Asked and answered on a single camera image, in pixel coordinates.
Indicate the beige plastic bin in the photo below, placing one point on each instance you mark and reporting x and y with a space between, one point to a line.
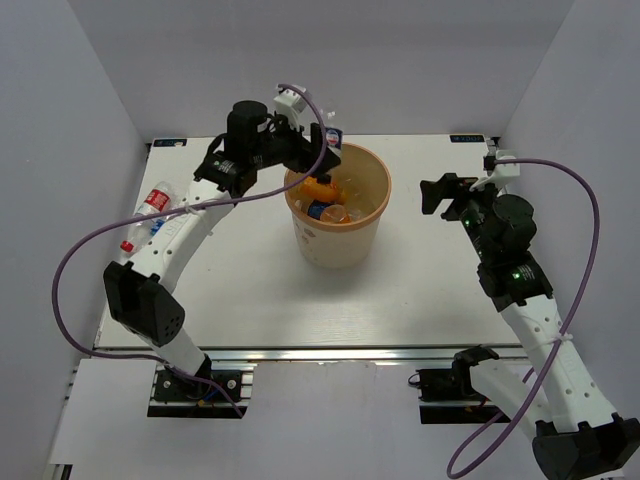
342 245

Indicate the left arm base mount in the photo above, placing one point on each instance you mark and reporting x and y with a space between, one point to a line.
175 397

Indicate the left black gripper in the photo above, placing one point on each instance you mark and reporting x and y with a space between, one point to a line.
305 154

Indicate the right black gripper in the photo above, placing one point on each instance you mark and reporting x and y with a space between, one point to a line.
444 188

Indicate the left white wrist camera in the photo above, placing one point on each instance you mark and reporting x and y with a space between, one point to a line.
290 104

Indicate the clear bottle black cap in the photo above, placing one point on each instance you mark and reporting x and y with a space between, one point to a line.
334 131

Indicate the clear capless bottle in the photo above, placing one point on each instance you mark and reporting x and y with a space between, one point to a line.
360 200

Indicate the blue label bottle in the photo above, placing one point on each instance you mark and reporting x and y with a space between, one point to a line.
316 208

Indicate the orange juice bottle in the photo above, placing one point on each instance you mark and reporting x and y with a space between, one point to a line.
322 192
335 214

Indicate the long red label bottle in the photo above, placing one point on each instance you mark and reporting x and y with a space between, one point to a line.
151 215

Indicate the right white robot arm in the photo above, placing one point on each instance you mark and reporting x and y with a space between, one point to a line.
575 432

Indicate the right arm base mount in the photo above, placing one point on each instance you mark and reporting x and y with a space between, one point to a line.
446 396

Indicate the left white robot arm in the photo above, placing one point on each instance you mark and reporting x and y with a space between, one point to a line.
139 291

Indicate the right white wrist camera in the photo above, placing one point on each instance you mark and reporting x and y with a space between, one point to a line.
500 169

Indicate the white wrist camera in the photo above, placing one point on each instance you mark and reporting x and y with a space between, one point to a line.
290 104
500 169

